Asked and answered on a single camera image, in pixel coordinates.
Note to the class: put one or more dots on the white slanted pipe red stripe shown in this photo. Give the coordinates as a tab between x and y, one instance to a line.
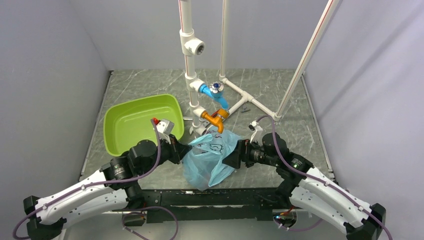
304	61

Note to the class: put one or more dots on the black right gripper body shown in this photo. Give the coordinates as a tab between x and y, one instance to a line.
257	154

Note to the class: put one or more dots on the small grey clip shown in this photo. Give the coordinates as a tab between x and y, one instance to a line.
244	108

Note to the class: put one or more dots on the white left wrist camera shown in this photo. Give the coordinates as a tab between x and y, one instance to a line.
164	128

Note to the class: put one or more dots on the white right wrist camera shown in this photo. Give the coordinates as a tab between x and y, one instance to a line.
257	132

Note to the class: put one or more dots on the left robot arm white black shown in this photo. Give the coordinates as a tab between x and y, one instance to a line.
112	187

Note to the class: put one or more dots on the orange plastic faucet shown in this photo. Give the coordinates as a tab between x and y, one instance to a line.
216	119

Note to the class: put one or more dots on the blue printed plastic bag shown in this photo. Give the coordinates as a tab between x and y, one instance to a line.
203	165

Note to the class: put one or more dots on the white vertical pipe with fittings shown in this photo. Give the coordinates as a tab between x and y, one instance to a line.
191	47

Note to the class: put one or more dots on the blue plastic faucet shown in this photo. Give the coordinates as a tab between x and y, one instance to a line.
216	92

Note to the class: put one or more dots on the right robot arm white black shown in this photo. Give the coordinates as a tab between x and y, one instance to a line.
305	186

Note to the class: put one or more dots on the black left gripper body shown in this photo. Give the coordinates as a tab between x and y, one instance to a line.
165	150

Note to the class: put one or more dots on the green plastic basin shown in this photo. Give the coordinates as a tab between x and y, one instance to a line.
125	124

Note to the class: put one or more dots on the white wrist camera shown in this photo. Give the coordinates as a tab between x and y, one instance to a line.
257	132
164	128

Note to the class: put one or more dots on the thin white rear pipe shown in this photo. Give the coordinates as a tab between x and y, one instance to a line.
224	39

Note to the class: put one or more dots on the white floor pipe frame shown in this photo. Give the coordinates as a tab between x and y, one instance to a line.
245	97

